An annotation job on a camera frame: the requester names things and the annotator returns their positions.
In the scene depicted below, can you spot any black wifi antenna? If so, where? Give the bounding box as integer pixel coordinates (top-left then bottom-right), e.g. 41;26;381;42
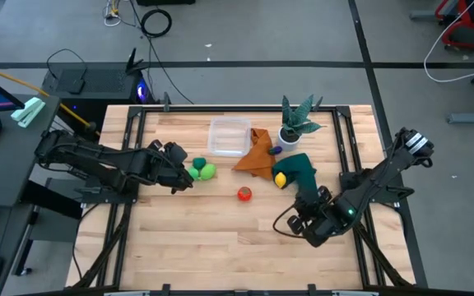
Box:
125;47;150;75

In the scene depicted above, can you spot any green snake plant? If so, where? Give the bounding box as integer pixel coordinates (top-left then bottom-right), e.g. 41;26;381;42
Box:
280;94;324;143

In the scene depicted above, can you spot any long black floor cable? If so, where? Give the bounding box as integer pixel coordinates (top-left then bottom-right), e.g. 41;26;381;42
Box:
128;0;196;105

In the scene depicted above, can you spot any orange cloth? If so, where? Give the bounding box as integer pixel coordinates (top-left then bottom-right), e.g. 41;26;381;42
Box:
231;127;279;182

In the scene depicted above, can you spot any black computer tower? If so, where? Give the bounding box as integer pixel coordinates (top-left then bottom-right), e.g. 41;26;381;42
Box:
41;67;156;124

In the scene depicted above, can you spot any clear plastic tupperware container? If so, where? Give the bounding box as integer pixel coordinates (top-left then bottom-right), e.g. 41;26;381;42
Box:
207;116;253;159

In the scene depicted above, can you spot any red and black chair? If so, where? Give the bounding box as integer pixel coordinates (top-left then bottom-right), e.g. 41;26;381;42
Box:
434;0;474;53

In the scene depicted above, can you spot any white plant pot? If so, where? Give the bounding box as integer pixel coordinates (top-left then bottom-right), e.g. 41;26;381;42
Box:
276;125;303;152

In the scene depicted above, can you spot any grey metal floor leg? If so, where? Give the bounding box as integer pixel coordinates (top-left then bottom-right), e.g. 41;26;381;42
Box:
446;110;474;125
409;10;439;21

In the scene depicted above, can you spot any yellow hanging cable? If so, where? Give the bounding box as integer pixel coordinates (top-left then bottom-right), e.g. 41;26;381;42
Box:
0;60;98;132

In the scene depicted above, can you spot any small black box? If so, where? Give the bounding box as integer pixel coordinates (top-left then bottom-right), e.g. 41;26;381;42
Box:
58;67;86;95

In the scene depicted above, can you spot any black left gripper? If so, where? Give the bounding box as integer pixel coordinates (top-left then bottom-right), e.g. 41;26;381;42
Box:
157;141;195;196

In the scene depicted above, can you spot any white floor cable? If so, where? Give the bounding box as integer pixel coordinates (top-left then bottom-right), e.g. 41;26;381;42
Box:
423;0;474;83

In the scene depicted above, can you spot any bundle of white yellow wires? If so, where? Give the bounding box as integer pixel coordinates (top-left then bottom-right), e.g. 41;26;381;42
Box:
103;0;125;28

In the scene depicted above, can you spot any black aluminium rig frame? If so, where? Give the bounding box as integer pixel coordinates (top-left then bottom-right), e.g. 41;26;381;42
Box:
72;104;430;296

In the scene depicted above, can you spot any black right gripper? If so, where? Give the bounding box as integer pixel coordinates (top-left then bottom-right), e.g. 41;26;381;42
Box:
295;185;347;249

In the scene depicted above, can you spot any dark green cloth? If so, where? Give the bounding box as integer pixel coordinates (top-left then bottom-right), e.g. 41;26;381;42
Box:
272;152;320;205

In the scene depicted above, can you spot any thin black looped cable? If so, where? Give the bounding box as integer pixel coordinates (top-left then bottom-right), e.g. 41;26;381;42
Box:
46;48;88;79

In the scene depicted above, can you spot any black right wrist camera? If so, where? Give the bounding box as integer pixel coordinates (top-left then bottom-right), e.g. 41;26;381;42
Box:
286;214;305;236

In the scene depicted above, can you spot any red toy tomato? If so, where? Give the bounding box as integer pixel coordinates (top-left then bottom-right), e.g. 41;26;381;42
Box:
236;185;253;202

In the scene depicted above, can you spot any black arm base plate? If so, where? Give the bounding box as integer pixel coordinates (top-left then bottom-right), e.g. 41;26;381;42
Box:
339;170;415;206
74;180;139;206

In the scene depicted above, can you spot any dark grey desk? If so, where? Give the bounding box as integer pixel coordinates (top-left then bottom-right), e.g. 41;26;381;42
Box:
0;94;84;296

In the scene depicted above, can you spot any large light green toy fruit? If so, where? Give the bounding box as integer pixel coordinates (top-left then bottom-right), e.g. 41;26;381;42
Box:
198;163;217;181

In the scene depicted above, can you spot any mint green stapler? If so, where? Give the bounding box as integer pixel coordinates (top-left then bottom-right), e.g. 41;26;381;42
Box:
10;96;47;128

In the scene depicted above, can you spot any coiled black cable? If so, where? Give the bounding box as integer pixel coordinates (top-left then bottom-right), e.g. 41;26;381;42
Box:
140;8;173;39

